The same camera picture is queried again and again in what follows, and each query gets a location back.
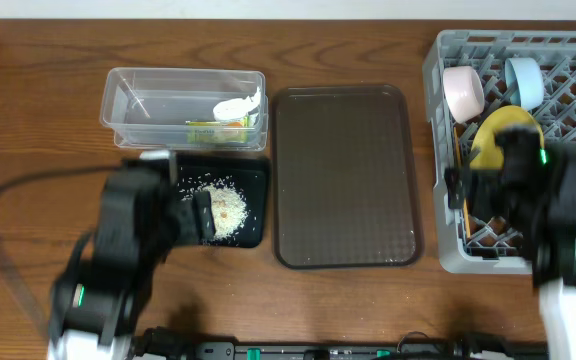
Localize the rice leftovers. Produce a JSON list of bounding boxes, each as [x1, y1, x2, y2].
[[179, 173, 250, 243]]

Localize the yellow plate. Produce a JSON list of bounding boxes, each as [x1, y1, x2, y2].
[[470, 105, 545, 170]]

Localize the pink bowl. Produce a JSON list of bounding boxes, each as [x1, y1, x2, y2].
[[442, 66, 485, 123]]

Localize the pandan cake wrapper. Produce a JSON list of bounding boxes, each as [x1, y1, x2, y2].
[[185, 117, 254, 144]]

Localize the blue bowl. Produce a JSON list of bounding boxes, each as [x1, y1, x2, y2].
[[504, 57, 545, 111]]

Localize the white tissue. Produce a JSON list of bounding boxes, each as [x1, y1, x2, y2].
[[213, 88, 261, 122]]

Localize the wooden chopstick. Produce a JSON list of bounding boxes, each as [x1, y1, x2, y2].
[[462, 200, 472, 240], [453, 126, 463, 167]]

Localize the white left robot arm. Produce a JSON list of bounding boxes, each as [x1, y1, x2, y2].
[[47, 166, 215, 359]]

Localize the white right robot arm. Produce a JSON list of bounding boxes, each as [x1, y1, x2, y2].
[[444, 126, 576, 359]]

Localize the grey dishwasher rack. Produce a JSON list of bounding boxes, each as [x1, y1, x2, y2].
[[422, 30, 576, 274]]

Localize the black tray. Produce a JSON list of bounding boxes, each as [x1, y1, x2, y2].
[[177, 153, 269, 248]]

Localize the brown serving tray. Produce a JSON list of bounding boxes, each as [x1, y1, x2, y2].
[[272, 85, 424, 270]]

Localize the clear plastic bin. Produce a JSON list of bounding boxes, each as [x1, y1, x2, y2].
[[100, 67, 268, 151]]

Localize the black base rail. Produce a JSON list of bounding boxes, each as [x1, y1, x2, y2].
[[126, 327, 550, 360]]

